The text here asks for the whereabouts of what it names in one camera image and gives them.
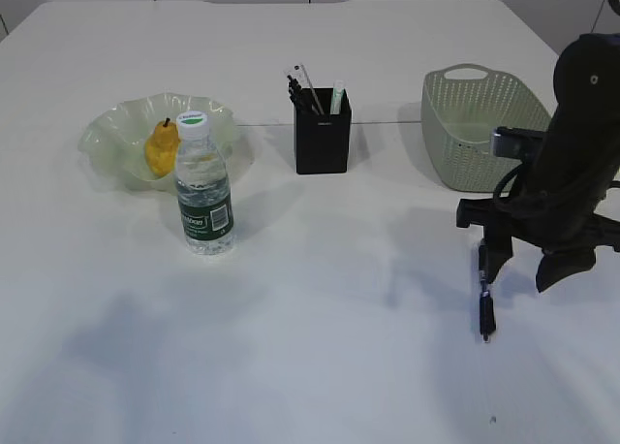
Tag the clear water bottle green label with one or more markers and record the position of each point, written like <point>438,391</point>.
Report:
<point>203,187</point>

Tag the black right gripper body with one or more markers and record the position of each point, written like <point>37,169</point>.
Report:
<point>567,215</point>

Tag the blue black right robot arm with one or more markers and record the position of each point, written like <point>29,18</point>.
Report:
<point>583,134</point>

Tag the black square pen holder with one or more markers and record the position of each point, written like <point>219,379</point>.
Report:
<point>321,142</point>

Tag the black pen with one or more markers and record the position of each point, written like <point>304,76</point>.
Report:
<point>294,84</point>
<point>486,307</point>
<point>302,102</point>

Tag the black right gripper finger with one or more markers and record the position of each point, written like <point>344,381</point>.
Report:
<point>561,261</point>
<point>496,250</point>

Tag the pale green wavy glass plate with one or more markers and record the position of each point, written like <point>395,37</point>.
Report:
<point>114,141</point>

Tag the teal utility knife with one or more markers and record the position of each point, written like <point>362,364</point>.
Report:
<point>337,94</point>

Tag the yellow pear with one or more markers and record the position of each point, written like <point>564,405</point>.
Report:
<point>161,147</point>

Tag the green plastic woven basket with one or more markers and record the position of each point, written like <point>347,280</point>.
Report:
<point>460,107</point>

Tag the clear plastic ruler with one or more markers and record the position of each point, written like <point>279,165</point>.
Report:
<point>299,72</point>

